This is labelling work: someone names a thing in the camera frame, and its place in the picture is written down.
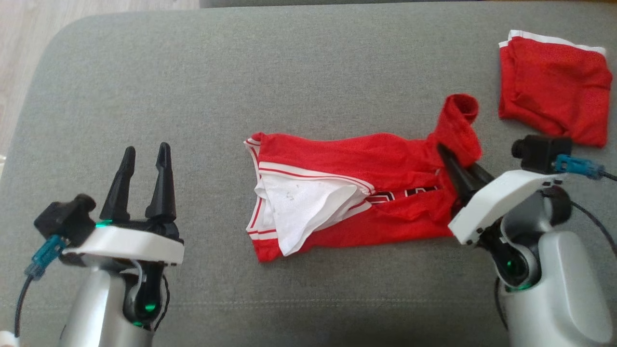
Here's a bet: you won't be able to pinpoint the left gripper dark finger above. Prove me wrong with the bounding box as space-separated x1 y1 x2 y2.
99 146 136 222
145 142 177 223

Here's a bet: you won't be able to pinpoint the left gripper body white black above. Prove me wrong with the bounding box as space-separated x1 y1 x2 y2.
63 219 185 266

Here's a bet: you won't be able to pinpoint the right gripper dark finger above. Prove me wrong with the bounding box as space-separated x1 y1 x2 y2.
436 144 483 205
469 163 495 185

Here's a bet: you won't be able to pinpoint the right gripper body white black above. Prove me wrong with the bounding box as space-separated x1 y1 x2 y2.
448 169 567 246

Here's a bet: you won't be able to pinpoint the red Bulls basketball jersey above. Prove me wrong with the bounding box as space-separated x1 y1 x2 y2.
243 93 483 263

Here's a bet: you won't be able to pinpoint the red mesh basketball shorts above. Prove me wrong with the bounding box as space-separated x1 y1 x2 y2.
498 30 614 148

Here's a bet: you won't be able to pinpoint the large grey fabric ottoman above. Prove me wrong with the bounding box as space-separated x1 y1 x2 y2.
0 0 617 347

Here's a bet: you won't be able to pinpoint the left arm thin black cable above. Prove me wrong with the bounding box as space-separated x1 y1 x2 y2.
153 274 170 333

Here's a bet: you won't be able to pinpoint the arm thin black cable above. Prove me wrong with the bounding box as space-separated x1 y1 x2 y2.
494 277 510 333
153 274 170 333

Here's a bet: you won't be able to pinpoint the left camera cable blue plug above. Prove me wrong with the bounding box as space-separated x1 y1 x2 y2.
13 235 67 338

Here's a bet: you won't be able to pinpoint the camera cable blue plug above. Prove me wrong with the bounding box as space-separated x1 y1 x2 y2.
13 235 67 338
553 153 617 256

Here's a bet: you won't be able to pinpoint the right camera cable blue plug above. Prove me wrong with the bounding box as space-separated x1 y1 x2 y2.
553 153 617 256

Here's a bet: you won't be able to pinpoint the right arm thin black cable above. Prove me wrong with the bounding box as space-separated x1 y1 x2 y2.
494 277 510 333

